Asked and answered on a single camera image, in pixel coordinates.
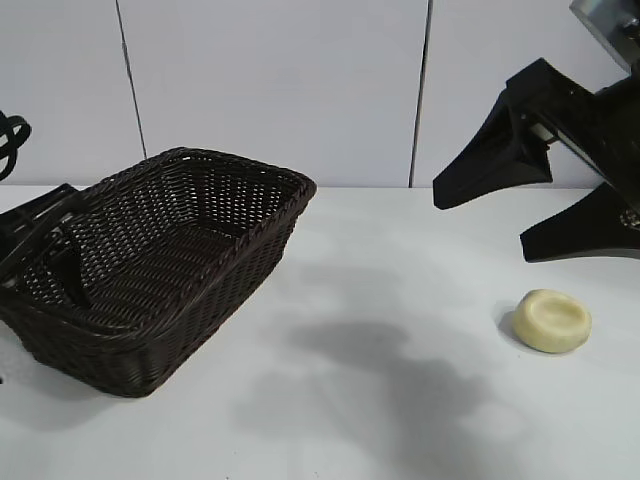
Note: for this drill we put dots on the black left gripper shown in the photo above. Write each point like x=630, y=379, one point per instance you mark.
x=30, y=220

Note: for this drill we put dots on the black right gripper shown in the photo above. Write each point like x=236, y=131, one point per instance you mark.
x=615, y=130

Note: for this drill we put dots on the dark brown wicker basket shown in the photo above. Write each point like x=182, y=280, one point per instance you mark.
x=165, y=310

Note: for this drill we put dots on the pale yellow egg yolk pastry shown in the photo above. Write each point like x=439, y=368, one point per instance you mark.
x=550, y=322

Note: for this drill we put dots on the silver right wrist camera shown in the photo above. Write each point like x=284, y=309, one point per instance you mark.
x=610, y=25

